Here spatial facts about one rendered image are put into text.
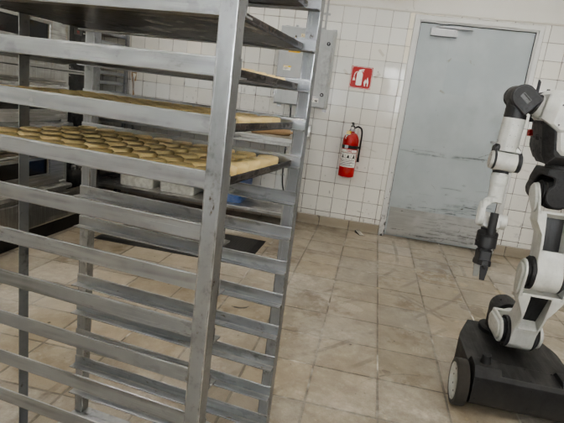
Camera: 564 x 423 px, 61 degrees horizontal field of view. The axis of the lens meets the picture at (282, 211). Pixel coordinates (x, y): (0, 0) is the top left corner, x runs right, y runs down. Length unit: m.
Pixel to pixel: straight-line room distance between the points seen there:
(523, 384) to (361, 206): 2.92
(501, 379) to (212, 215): 1.74
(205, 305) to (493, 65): 4.35
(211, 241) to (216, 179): 0.10
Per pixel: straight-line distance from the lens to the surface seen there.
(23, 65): 1.31
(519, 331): 2.46
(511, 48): 4.97
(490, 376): 2.29
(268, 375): 1.38
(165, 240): 1.37
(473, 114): 4.88
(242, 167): 0.95
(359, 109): 4.78
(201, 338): 0.85
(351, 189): 4.84
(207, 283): 0.81
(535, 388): 2.34
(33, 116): 3.57
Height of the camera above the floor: 1.19
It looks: 13 degrees down
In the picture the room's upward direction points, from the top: 7 degrees clockwise
